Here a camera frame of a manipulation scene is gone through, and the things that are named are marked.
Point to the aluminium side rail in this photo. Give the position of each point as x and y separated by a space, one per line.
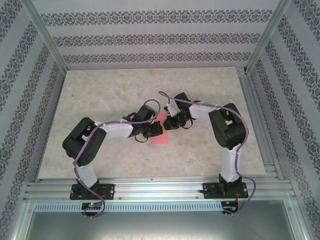
252 100

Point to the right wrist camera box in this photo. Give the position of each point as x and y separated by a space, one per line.
171 109

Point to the aluminium frame post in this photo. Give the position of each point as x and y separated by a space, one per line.
45 35
267 35

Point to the aluminium mounting rail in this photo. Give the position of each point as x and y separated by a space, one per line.
155 187

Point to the small circuit board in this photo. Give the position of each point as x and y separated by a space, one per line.
92 206
228 207

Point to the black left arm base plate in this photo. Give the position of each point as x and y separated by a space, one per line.
110 191

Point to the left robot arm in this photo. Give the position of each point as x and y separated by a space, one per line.
85 142

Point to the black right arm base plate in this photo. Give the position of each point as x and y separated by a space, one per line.
208 191

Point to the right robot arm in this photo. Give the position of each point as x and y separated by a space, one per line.
230 130

